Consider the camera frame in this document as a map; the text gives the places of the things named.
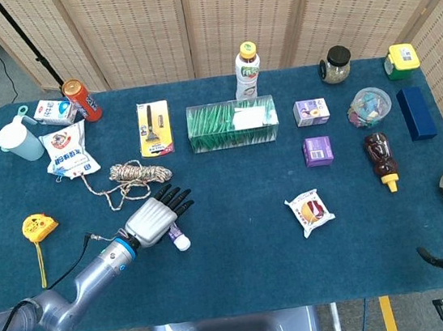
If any clear tub of binder clips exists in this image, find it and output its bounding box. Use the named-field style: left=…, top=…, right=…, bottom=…
left=343, top=85, right=396, bottom=131

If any small purple white-capped bottle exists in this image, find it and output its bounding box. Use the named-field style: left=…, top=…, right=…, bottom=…
left=166, top=220, right=193, bottom=254

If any black stand pole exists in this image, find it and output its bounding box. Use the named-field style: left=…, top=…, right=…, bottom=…
left=0, top=0, right=67, bottom=97

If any black floor cable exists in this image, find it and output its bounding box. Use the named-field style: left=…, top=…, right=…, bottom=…
left=0, top=36, right=20, bottom=107

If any white green drink bottle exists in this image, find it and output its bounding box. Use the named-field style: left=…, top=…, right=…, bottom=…
left=228, top=40, right=266, bottom=101

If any purple wrapped pack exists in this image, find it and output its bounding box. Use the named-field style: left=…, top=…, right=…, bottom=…
left=301, top=135, right=336, bottom=169

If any blue tablecloth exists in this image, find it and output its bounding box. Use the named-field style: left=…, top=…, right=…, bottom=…
left=0, top=46, right=443, bottom=331

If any razor in yellow blister pack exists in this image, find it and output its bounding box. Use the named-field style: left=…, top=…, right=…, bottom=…
left=134, top=98, right=176, bottom=159

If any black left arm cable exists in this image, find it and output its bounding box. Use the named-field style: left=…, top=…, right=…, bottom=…
left=0, top=226, right=140, bottom=331

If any brown syrup bottle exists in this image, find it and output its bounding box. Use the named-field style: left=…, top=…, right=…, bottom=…
left=362, top=130, right=402, bottom=197

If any white snack packet red fruit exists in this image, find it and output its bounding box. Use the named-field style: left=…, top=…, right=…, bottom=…
left=283, top=186, right=339, bottom=241

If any glass jar black lid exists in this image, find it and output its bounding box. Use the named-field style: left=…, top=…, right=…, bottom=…
left=316, top=44, right=355, bottom=87

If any white blue milk carton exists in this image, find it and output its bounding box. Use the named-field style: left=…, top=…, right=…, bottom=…
left=31, top=95, right=79, bottom=130

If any green container yellow lid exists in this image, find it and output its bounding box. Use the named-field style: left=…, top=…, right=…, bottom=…
left=381, top=41, right=423, bottom=83

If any red soda can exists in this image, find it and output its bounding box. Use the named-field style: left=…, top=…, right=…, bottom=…
left=60, top=75, right=104, bottom=126

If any dark blue rectangular box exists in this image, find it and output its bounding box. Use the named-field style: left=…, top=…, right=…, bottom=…
left=394, top=84, right=439, bottom=144

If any light blue plastic pitcher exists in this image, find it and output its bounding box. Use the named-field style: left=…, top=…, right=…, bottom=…
left=0, top=102, right=47, bottom=166

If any purple white carton box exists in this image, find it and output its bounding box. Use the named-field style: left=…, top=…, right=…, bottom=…
left=291, top=96, right=332, bottom=129

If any yellow tape measure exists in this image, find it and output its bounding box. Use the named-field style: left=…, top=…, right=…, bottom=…
left=20, top=211, right=67, bottom=291

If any white blue-print powder bag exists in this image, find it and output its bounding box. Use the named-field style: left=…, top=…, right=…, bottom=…
left=37, top=117, right=103, bottom=184

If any clear box of green teabags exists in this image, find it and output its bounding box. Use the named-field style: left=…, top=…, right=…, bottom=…
left=183, top=93, right=283, bottom=155

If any braided multicolour rope bundle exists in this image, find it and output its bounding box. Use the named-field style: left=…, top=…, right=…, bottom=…
left=80, top=155, right=177, bottom=216

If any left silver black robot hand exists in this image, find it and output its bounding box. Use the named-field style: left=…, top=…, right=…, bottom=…
left=120, top=181, right=199, bottom=251

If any bamboo folding screen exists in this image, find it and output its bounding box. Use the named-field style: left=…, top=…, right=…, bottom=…
left=0, top=0, right=443, bottom=223

